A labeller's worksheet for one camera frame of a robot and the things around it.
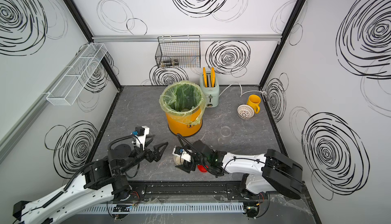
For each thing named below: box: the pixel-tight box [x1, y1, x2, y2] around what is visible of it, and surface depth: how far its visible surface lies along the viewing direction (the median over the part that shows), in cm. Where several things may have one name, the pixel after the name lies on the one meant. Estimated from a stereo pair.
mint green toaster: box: [199, 71, 220, 108], surface depth 101 cm
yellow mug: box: [246, 94, 262, 115], surface depth 102 cm
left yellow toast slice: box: [202, 67, 208, 88], surface depth 101 cm
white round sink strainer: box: [236, 103, 256, 120], surface depth 104 cm
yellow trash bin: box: [165, 107, 203, 137], surface depth 79 cm
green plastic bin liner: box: [159, 80, 207, 126], surface depth 84 cm
